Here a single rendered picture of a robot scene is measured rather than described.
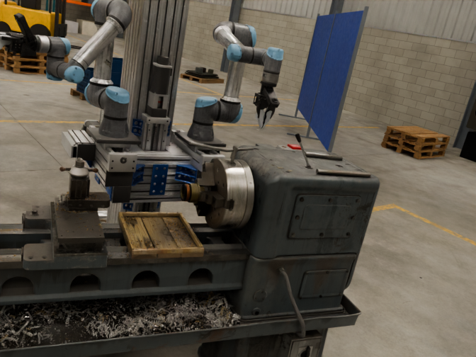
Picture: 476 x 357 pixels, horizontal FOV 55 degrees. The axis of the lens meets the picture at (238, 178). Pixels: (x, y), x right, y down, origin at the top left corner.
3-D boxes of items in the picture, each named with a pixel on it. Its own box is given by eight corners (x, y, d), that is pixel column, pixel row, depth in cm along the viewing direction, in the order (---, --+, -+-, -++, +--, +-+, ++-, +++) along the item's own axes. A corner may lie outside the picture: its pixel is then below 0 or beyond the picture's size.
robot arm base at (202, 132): (183, 133, 263) (185, 116, 260) (206, 134, 271) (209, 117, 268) (193, 141, 251) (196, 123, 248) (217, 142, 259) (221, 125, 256)
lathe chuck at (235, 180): (214, 203, 227) (229, 146, 213) (235, 243, 203) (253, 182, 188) (197, 202, 224) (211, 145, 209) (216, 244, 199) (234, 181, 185)
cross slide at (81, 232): (91, 202, 209) (92, 193, 207) (103, 248, 172) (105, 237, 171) (52, 202, 202) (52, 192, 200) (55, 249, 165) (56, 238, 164)
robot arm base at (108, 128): (95, 129, 237) (96, 110, 234) (123, 130, 245) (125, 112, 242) (103, 137, 225) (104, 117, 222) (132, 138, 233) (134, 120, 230)
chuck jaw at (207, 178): (217, 188, 208) (216, 162, 211) (222, 185, 204) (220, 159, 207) (194, 187, 204) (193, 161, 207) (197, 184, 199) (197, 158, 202)
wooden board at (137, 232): (180, 219, 223) (181, 212, 222) (203, 256, 193) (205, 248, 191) (117, 219, 211) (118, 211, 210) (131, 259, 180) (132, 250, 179)
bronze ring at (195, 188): (200, 179, 205) (180, 178, 201) (207, 187, 197) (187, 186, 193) (197, 198, 207) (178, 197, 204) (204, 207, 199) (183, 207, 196)
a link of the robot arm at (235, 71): (210, 118, 265) (227, 20, 248) (234, 121, 271) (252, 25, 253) (216, 124, 255) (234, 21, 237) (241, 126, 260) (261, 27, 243)
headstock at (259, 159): (314, 214, 264) (331, 149, 252) (365, 256, 223) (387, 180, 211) (218, 213, 239) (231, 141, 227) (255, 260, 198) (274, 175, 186)
